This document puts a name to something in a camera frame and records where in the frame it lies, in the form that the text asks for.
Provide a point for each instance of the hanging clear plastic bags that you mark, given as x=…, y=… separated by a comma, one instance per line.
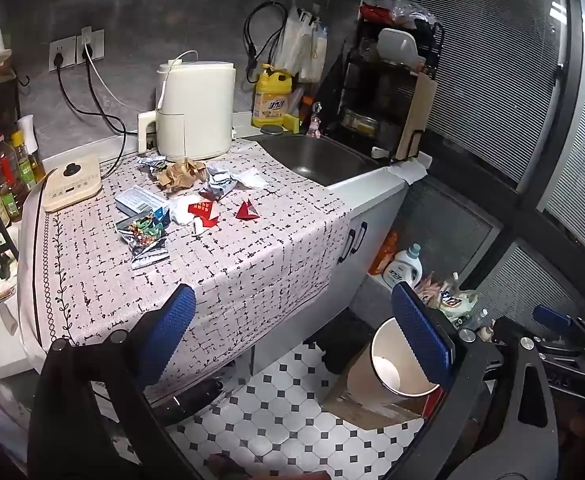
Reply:
x=302, y=45

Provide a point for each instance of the cream air fryer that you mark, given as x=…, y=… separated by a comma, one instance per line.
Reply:
x=197, y=110

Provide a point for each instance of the white laundry detergent bottle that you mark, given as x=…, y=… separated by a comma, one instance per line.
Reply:
x=405, y=270

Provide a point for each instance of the white plastic container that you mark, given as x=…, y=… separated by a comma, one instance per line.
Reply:
x=397, y=47

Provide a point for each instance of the blue white carton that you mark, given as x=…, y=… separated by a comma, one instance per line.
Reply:
x=137, y=200

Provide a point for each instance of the crumpled silver white wrapper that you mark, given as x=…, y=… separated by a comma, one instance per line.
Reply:
x=220, y=180

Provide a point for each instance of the yellow sponge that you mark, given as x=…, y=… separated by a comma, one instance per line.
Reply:
x=292, y=122

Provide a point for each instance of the patterned pink tablecloth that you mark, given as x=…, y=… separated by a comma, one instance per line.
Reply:
x=252, y=260

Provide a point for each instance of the white cabinet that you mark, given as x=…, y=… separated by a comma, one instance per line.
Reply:
x=322, y=270

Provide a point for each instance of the red and clear plastic bags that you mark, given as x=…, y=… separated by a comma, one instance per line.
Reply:
x=397, y=10

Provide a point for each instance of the green white refill pouch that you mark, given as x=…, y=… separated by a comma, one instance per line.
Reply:
x=452, y=302

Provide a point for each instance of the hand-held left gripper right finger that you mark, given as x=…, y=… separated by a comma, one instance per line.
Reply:
x=422, y=340

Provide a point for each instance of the crumpled white tissue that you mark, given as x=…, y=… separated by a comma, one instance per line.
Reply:
x=253, y=179

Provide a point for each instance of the white cloth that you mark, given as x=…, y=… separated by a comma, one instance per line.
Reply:
x=412, y=169

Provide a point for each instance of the colourful snack packet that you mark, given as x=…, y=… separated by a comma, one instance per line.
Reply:
x=140, y=230

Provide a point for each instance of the yellow detergent bottle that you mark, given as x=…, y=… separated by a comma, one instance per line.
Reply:
x=271, y=100

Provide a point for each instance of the red paper piece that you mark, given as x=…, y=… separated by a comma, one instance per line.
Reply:
x=203, y=212
x=248, y=211

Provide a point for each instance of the cardboard box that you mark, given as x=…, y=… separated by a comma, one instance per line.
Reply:
x=362, y=410

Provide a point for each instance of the cream appliance base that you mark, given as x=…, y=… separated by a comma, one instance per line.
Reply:
x=72, y=190

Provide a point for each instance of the steel sink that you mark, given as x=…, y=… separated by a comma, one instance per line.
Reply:
x=317, y=160

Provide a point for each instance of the silver empty packet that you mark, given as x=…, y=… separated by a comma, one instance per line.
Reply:
x=150, y=255

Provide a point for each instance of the small pink bottle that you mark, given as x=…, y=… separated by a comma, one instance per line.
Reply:
x=315, y=125

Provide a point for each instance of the wooden cutting board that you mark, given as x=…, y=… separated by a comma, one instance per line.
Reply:
x=417, y=115

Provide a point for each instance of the green label oil bottle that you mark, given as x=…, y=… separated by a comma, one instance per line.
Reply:
x=26, y=170

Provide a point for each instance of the brown paper cup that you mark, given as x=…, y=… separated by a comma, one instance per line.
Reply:
x=372, y=375

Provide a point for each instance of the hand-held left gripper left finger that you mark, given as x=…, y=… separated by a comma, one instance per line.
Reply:
x=168, y=330

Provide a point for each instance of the crumpled brown paper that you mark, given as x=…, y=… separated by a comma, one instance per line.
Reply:
x=180, y=175

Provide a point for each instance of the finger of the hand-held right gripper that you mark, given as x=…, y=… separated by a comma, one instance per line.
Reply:
x=549, y=316

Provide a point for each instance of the crumpled white paper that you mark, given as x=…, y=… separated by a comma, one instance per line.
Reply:
x=180, y=212

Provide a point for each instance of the red label sauce bottle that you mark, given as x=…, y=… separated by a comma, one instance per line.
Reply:
x=1, y=165

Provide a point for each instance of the black dish rack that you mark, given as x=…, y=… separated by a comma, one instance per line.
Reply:
x=362, y=90

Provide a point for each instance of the grey sink stopper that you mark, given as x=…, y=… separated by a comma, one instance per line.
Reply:
x=272, y=130

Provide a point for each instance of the silver foil wrapper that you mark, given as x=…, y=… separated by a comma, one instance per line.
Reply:
x=151, y=165

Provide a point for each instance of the orange bottle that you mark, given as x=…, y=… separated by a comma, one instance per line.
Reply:
x=383, y=255

